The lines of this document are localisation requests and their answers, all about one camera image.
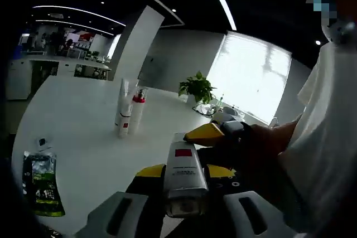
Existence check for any clear-capped white skincare bottle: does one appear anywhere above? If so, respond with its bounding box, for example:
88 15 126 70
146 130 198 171
163 132 209 218
116 101 134 138

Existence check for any small clear skincare sachet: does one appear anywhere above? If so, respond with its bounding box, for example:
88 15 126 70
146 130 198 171
35 137 54 152

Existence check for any grey worn device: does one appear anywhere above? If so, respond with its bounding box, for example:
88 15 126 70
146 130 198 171
325 19 357 46

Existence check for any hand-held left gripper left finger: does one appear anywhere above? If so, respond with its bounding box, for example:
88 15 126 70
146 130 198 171
74 163 167 236

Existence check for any pink-capped skincare bottle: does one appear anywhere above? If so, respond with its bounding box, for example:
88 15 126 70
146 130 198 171
129 87 148 135

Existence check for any person in white shirt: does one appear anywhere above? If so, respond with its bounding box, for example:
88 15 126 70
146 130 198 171
284 41 357 235

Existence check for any long white counter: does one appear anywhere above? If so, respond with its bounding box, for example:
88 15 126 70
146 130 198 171
7 54 112 101

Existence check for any green black skincare sachet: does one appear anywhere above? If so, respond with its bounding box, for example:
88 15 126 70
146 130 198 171
22 150 66 217

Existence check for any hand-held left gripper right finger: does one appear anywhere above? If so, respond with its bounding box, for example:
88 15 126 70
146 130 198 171
205 164 298 236

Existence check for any potted green plant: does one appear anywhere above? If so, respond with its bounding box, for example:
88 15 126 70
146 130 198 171
178 71 218 105

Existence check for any white skincare tube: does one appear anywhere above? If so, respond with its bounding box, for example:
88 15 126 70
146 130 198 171
115 78 139 126

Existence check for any person's right hand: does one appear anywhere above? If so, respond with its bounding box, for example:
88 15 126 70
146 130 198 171
237 123 282 172

